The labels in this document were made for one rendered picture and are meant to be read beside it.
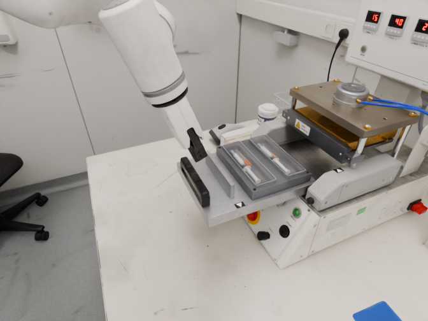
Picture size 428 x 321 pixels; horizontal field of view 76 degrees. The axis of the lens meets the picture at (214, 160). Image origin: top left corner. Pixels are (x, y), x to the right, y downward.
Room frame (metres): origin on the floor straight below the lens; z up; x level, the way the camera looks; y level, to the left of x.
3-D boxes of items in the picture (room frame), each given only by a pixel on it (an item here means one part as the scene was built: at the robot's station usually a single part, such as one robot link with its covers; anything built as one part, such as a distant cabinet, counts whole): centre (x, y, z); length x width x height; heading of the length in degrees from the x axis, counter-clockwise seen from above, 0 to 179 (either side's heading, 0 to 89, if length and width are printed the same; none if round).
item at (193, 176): (0.50, 0.05, 0.99); 0.15 x 0.02 x 0.04; 24
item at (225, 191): (0.55, -0.08, 0.97); 0.30 x 0.22 x 0.08; 114
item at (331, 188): (0.52, -0.34, 0.96); 0.26 x 0.05 x 0.07; 114
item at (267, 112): (1.10, -0.24, 0.82); 0.09 x 0.09 x 0.15
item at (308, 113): (0.67, -0.36, 1.07); 0.22 x 0.17 x 0.10; 24
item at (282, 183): (0.57, -0.12, 0.98); 0.20 x 0.17 x 0.03; 24
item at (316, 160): (0.69, -0.39, 0.93); 0.46 x 0.35 x 0.01; 114
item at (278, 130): (0.78, -0.24, 0.96); 0.25 x 0.05 x 0.07; 114
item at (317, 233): (0.66, -0.36, 0.84); 0.53 x 0.37 x 0.17; 114
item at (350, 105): (0.67, -0.39, 1.08); 0.31 x 0.24 x 0.13; 24
